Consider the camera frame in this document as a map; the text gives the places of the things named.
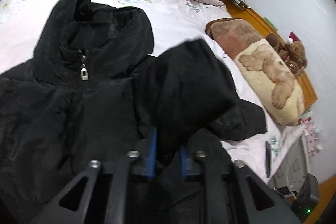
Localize pink floral bed sheet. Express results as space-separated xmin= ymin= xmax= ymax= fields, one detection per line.
xmin=0 ymin=0 xmax=305 ymax=185

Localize grey bedside cabinet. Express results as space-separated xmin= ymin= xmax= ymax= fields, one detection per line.
xmin=268 ymin=135 xmax=311 ymax=197

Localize black puffer jacket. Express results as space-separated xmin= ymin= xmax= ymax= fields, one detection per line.
xmin=1 ymin=0 xmax=266 ymax=223

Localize brown teddy bear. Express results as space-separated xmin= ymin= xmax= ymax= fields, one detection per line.
xmin=266 ymin=33 xmax=307 ymax=78

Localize brown bear print pillow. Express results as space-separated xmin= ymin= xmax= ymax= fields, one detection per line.
xmin=206 ymin=18 xmax=305 ymax=126

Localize wooden headboard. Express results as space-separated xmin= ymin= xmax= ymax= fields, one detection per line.
xmin=220 ymin=0 xmax=318 ymax=109

